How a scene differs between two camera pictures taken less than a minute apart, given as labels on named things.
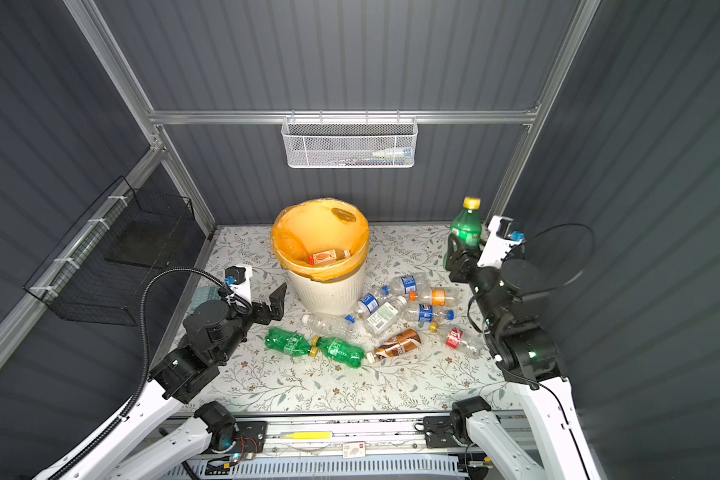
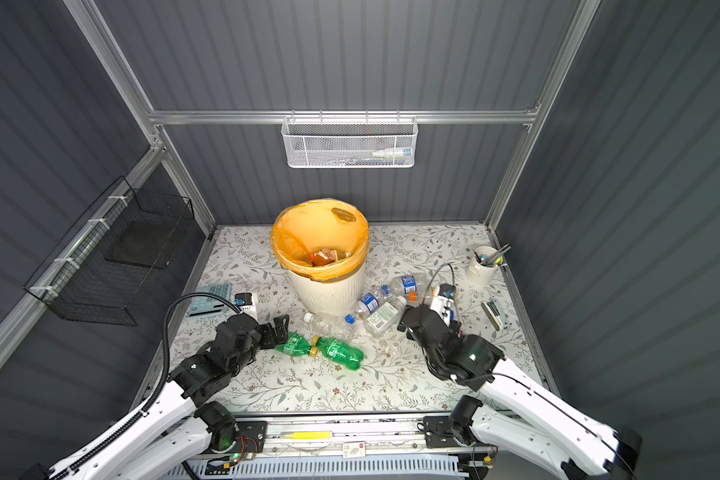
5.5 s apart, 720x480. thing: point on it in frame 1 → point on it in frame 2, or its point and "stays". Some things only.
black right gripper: x=459 y=263 → x=407 y=308
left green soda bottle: x=290 y=343 stays
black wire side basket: x=100 y=269 stays
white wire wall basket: x=349 y=141 stays
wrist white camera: x=499 y=240 → x=444 y=303
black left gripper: x=263 y=316 → x=271 y=341
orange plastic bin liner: x=312 y=226 stays
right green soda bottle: x=337 y=350 stays
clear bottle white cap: x=330 y=324 stays
